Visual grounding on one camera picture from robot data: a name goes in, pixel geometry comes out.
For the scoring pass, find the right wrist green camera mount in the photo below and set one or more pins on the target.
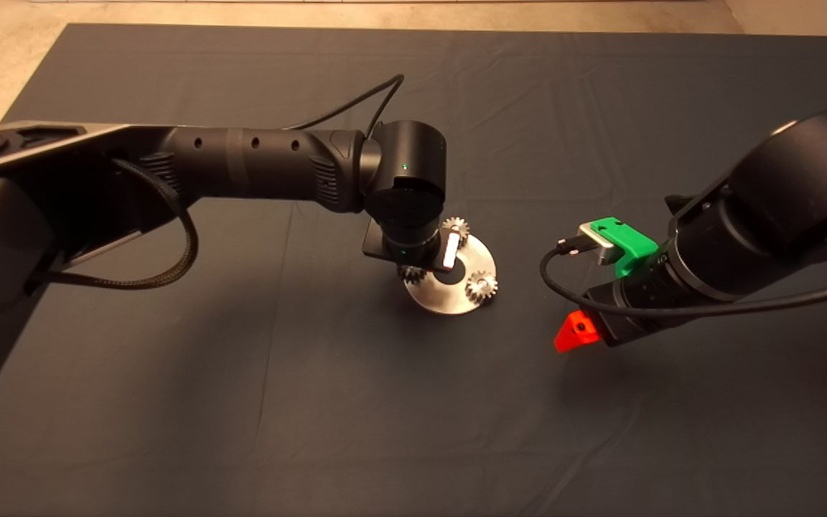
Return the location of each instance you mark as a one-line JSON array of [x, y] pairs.
[[629, 243]]

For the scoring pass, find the dark table cloth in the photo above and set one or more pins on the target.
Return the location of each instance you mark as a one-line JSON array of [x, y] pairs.
[[313, 395]]

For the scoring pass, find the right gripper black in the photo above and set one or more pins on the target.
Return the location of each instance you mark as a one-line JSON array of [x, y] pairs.
[[611, 327]]

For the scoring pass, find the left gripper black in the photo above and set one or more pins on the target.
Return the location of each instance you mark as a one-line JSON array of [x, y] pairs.
[[449, 251]]

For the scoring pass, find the round metal carrier plate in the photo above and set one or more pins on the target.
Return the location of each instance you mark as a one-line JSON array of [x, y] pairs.
[[442, 298]]

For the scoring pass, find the small steel planetary gear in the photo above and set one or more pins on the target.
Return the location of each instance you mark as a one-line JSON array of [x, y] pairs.
[[410, 273], [482, 286], [459, 228]]

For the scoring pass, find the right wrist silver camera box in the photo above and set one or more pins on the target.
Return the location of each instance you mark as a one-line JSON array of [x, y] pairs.
[[595, 240]]

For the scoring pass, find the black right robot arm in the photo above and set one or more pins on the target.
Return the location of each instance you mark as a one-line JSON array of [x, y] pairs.
[[779, 201]]

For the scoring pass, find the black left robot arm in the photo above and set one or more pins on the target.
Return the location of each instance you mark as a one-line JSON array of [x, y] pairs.
[[255, 161]]

